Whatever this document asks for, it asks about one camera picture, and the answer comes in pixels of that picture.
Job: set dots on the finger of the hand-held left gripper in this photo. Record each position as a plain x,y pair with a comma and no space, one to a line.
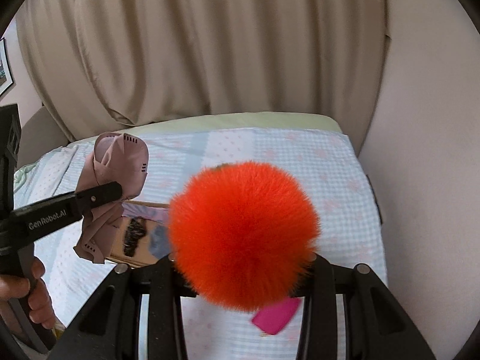
99,195

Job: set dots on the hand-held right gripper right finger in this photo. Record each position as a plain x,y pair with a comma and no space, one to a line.
323,282

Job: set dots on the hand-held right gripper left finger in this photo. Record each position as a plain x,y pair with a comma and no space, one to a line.
162,278

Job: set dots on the pink fabric face mask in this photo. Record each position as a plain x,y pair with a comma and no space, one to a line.
120,157

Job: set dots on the pink tag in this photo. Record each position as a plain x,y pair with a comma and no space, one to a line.
275,317

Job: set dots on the orange fluffy pom-pom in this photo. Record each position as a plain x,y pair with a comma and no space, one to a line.
243,232

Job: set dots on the person's left hand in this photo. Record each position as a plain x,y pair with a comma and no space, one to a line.
42,300

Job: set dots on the blue cloth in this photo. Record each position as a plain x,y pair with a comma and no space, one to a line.
160,242

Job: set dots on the black fuzzy cloth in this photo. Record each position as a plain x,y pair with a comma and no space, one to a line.
134,234

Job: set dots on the beige headboard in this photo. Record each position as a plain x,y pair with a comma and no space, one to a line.
39,135

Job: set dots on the light blue checked blanket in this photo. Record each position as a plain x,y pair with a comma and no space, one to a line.
330,180

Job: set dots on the green bed sheet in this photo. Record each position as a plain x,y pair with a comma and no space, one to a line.
262,119

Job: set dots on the beige curtain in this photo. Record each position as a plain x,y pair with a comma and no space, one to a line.
210,45

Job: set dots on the framed wall picture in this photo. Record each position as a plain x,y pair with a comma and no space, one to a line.
4,71

